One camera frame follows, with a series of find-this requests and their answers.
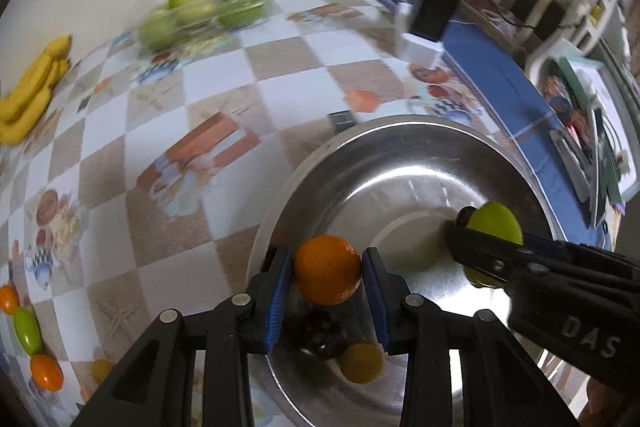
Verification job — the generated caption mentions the yellow longan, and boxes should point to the yellow longan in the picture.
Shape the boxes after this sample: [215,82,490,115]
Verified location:
[90,359,115,385]

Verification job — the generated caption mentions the brown longan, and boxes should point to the brown longan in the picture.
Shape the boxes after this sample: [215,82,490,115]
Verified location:
[338,343,384,385]

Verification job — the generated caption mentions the small orange mandarin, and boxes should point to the small orange mandarin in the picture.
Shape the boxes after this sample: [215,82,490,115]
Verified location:
[0,285,20,317]

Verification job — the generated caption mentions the clear box of green fruits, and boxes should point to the clear box of green fruits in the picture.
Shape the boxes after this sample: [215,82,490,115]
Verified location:
[126,0,272,53]

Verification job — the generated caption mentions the silver metal bowl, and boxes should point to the silver metal bowl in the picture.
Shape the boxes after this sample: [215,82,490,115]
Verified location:
[247,115,564,426]

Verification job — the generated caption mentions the green tray box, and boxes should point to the green tray box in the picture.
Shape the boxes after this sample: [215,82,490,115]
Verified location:
[539,55,639,228]

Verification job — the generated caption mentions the checkered patterned tablecloth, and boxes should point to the checkered patterned tablecloth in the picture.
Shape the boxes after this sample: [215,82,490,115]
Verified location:
[0,0,614,427]

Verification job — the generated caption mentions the black charger on white dock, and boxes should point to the black charger on white dock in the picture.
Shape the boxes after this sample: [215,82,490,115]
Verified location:
[395,0,460,69]

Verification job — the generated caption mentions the yellow banana bunch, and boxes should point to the yellow banana bunch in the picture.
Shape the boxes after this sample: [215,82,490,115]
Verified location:
[1,35,73,146]

